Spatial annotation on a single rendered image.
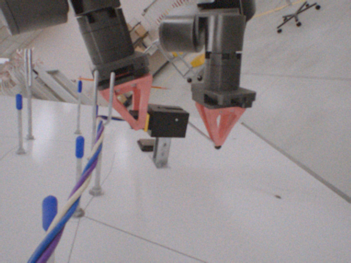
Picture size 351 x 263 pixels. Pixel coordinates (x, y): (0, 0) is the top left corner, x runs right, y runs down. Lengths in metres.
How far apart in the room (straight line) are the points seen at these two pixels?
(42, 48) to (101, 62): 8.48
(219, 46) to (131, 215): 0.25
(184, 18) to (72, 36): 8.30
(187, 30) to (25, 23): 0.21
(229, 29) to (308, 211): 0.27
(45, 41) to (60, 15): 8.48
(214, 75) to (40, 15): 0.23
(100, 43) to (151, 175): 0.19
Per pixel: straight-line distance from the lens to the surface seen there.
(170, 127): 0.35
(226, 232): 0.28
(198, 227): 0.28
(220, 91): 0.37
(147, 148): 0.42
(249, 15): 0.44
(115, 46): 0.31
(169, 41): 0.40
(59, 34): 8.72
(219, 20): 0.36
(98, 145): 0.20
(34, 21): 0.30
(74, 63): 8.62
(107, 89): 0.30
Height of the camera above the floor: 1.25
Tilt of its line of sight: 21 degrees down
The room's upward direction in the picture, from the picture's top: 44 degrees counter-clockwise
